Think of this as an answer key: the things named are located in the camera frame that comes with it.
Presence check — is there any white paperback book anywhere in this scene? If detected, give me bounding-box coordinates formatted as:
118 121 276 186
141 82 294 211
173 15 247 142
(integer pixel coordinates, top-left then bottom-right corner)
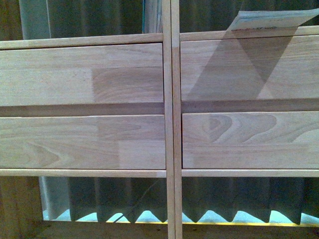
227 8 319 30

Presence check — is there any light wooden shelf unit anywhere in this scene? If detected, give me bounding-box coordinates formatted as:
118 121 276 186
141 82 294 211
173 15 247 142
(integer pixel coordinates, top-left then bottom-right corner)
0 0 319 239

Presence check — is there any lower left wooden drawer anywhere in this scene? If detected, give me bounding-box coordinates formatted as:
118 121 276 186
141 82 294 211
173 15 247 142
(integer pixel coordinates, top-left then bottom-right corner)
0 115 165 170

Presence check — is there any wooden drawer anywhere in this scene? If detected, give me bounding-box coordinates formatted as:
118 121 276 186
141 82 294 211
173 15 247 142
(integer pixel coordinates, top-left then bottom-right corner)
0 43 163 107
180 35 319 102
182 112 319 169
0 115 165 170

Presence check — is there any upper left wooden drawer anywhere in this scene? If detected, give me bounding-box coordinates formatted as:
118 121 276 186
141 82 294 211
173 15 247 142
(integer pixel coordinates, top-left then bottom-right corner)
0 43 163 107

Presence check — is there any teal-covered upright book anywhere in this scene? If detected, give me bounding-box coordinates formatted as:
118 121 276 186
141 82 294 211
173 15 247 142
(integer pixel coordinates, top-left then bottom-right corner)
142 0 163 33

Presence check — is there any lower right wooden drawer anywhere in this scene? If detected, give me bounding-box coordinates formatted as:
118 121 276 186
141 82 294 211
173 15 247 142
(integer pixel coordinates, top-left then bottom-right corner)
182 112 319 169

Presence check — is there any upper right wooden drawer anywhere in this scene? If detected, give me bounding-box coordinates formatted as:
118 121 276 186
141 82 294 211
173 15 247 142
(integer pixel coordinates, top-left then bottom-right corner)
180 35 319 102

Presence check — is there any dark green pleated curtain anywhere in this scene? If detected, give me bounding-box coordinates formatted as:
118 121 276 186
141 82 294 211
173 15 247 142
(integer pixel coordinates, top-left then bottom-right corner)
18 0 319 226

